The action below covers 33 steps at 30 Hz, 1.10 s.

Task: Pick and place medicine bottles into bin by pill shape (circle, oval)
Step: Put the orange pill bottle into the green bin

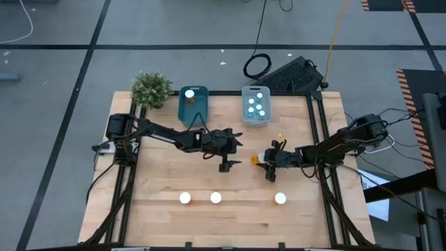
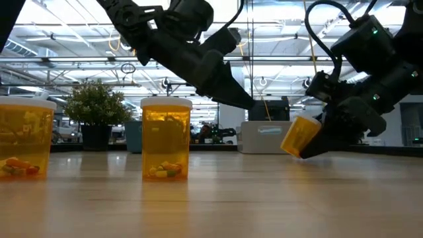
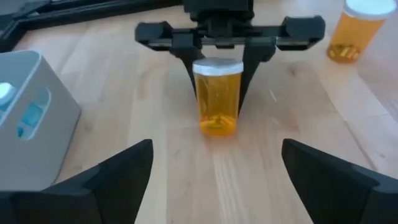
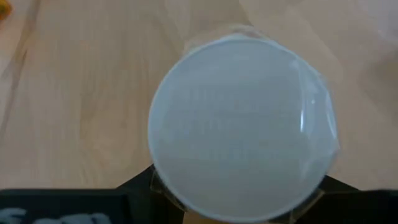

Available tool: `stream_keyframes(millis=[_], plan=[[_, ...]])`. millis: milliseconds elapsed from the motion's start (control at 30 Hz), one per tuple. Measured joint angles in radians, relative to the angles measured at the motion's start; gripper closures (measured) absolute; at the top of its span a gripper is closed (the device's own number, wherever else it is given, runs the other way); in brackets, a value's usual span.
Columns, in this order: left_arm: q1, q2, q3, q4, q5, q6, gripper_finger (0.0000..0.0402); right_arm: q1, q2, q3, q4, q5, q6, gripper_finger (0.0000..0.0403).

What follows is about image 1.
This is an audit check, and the white floor cable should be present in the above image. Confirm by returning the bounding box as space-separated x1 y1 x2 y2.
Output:
0 0 34 45

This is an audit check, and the black floor cable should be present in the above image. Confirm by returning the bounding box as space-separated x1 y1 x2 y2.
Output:
85 162 118 205

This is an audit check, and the grey plastic bin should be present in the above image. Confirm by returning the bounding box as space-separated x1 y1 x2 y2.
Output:
241 85 272 128

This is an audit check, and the teal plastic bin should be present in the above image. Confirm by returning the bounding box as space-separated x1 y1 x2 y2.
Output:
178 85 210 128

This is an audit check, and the black metal table frame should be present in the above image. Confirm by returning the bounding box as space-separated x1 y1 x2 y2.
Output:
78 89 376 251

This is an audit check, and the yellow cable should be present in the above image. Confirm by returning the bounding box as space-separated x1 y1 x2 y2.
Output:
323 0 351 88

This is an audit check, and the white cable loop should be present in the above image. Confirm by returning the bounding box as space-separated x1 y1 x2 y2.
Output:
362 134 397 155

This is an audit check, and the black bar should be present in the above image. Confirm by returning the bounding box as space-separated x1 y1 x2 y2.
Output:
363 169 440 204

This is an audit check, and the green potted plant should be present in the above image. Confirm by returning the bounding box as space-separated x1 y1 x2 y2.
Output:
131 71 174 109

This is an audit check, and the grey metal stand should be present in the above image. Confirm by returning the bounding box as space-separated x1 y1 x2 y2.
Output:
422 91 446 195

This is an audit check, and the black cable bundle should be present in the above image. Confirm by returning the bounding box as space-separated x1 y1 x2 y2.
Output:
344 107 428 165

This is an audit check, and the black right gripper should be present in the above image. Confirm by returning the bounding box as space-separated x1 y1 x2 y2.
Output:
256 139 297 183

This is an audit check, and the coiled black cable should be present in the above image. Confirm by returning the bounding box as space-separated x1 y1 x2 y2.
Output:
243 0 272 80

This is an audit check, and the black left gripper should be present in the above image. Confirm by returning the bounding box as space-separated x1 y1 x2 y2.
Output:
200 128 244 174

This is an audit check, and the white sheet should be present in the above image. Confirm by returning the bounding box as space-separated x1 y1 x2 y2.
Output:
357 168 390 222

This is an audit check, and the grey floor block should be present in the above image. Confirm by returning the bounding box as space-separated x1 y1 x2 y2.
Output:
0 72 22 83

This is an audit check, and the white power strip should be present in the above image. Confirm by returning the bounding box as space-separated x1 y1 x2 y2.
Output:
91 142 116 155

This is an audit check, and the hazard-striped black floor mat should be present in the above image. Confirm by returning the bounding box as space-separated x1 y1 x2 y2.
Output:
396 68 446 170
361 0 446 14

